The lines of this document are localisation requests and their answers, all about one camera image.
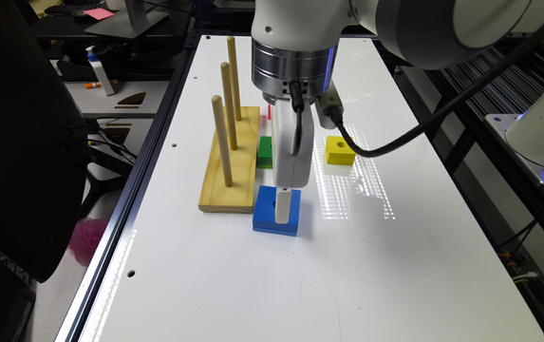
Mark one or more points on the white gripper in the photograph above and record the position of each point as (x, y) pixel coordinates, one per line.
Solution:
(293, 142)

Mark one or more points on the blue square block with hole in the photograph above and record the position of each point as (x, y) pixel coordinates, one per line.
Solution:
(264, 213)

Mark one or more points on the green square block with hole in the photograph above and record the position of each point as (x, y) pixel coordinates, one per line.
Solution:
(264, 152)

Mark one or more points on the yellow square block with hole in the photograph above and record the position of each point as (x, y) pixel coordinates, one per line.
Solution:
(338, 152)

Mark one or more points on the wooden peg board base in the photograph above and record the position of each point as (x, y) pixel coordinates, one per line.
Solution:
(215, 196)

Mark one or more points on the front wooden peg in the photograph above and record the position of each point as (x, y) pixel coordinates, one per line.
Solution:
(222, 140)

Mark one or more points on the wooden peg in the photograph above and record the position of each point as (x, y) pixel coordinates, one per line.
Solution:
(229, 105)
(234, 77)
(222, 140)

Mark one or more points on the middle wooden peg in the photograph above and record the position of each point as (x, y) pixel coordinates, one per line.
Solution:
(229, 105)

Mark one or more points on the rear wooden peg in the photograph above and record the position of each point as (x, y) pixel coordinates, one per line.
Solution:
(234, 77)

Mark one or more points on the pink fluffy object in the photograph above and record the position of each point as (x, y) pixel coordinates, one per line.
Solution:
(85, 239)

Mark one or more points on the orange marker pen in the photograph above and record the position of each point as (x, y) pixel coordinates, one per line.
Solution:
(92, 85)

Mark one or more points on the silver monitor stand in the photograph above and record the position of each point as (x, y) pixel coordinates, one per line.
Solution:
(130, 19)

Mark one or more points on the white spray bottle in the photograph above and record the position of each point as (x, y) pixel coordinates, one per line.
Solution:
(99, 71)

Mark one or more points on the black office chair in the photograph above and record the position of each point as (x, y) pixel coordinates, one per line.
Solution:
(44, 153)

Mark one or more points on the pink sticky note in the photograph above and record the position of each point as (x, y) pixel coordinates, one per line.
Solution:
(99, 13)

